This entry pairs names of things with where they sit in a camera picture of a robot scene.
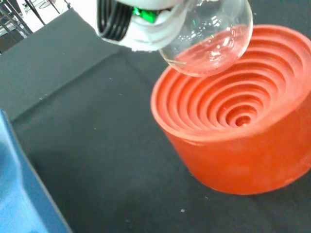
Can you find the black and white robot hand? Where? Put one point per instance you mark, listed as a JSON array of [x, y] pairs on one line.
[[145, 36]]

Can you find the red ribbed flask stand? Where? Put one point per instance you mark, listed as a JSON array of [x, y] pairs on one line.
[[243, 165]]

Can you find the black bench cloth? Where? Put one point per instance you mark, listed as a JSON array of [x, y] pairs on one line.
[[97, 145]]

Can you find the black tripod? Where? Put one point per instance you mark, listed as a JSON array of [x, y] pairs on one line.
[[23, 23]]

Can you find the blue heater with steel plate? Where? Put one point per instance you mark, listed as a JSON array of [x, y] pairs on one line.
[[19, 194]]

